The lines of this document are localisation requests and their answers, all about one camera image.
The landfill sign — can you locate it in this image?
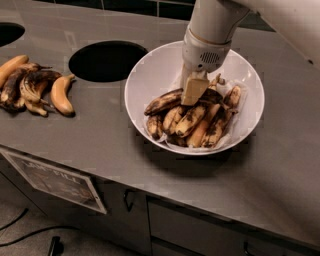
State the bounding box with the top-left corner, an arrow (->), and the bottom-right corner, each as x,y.
1,151 -> 107,214

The dark curved banana on counter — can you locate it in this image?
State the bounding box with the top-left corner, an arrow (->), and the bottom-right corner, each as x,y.
19,70 -> 61,117

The right spotted banana in bowl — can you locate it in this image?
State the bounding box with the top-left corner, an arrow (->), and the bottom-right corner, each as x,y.
201,85 -> 241,148

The black floor cable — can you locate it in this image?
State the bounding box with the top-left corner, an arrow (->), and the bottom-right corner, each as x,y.
0,207 -> 79,248

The yellow banana at left edge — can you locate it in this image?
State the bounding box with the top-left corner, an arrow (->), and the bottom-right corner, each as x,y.
0,55 -> 29,89

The spotted banana in bowl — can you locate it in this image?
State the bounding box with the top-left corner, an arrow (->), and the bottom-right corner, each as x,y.
163,105 -> 188,135
175,104 -> 208,138
201,85 -> 241,148

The yellow orange banana in bowl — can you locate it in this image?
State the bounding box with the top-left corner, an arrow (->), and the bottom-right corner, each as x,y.
187,104 -> 221,148

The blackened banana on counter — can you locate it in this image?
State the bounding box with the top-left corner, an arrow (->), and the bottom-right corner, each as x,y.
1,63 -> 50,112

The white bowl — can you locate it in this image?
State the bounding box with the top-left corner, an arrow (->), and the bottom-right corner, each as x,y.
124,41 -> 265,155

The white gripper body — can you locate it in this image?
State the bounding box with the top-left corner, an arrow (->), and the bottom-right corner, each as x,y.
182,28 -> 231,73

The black cabinet handle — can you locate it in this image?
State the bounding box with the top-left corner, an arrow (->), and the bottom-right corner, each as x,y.
123,189 -> 135,212

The left spotted banana in bowl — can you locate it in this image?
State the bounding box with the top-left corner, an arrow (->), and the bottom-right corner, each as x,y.
163,105 -> 188,135

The black drawer handle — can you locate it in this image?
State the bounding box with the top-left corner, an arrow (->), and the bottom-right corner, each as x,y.
243,241 -> 257,256

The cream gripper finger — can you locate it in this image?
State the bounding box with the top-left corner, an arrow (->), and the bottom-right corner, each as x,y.
181,71 -> 209,106
180,65 -> 191,88

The small leftmost banana in bowl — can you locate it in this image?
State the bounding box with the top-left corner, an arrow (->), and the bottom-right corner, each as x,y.
146,115 -> 163,140

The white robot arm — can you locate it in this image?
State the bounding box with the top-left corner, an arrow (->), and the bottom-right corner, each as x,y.
181,0 -> 320,106

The yellow banana on counter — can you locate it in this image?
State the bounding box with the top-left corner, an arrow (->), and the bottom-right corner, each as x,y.
50,74 -> 75,116

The dark brown top banana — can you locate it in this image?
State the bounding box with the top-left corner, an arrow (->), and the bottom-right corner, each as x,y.
144,88 -> 235,116

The black floor object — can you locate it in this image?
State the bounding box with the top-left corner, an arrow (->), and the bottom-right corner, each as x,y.
47,236 -> 64,256

